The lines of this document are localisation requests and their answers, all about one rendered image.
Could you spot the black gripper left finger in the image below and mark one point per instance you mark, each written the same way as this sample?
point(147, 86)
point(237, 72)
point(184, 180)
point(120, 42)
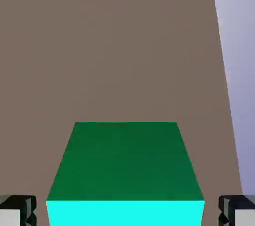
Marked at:
point(14, 203)

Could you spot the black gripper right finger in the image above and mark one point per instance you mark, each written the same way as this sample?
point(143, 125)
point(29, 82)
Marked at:
point(240, 203)

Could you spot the large cyan box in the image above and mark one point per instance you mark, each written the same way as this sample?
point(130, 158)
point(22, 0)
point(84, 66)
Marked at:
point(125, 170)

